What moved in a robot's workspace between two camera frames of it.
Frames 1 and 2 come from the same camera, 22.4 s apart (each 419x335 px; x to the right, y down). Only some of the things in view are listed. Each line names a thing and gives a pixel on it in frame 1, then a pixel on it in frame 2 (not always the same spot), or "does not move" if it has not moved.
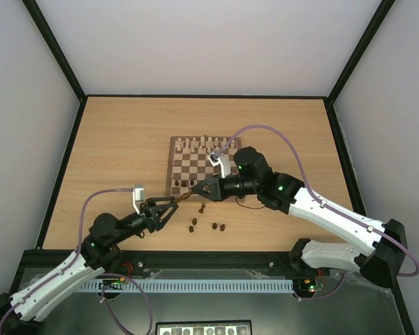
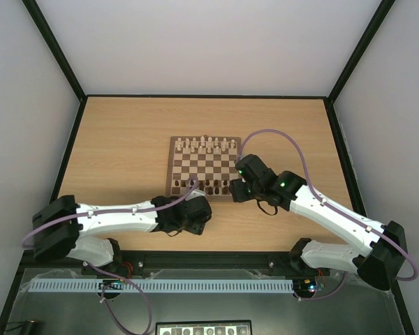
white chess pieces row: x=209 y=145 does not move
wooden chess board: x=188 y=165 does not move
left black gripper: x=154 y=220 → x=197 y=227
